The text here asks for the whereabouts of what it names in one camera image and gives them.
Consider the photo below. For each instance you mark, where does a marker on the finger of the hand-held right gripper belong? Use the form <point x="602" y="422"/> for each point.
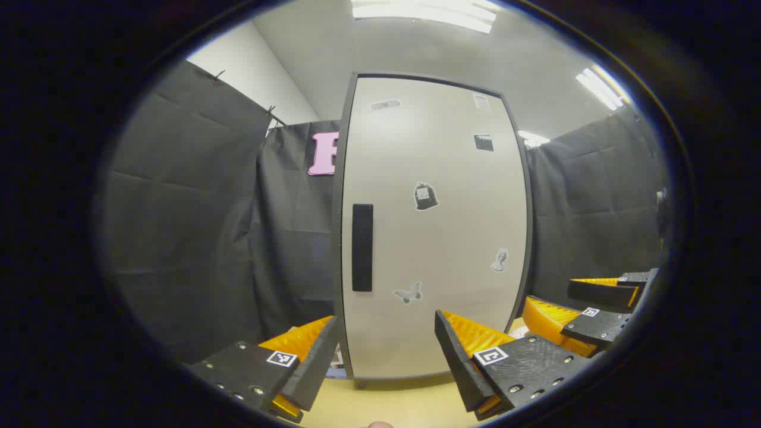
<point x="600" y="294"/>
<point x="594" y="327"/>

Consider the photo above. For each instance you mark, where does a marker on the black backdrop cloth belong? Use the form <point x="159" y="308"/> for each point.
<point x="190" y="226"/>

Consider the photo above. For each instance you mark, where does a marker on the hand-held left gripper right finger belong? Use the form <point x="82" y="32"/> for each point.
<point x="458" y="362"/>

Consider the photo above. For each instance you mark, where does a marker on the ceiling light panel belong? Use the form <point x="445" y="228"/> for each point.
<point x="533" y="139"/>
<point x="601" y="88"/>
<point x="425" y="13"/>

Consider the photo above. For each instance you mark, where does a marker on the white book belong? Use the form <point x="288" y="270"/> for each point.
<point x="338" y="355"/>

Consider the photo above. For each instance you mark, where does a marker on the light blue book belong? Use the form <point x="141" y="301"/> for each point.
<point x="336" y="372"/>

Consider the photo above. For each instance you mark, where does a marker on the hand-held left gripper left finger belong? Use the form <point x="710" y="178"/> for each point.
<point x="315" y="368"/>

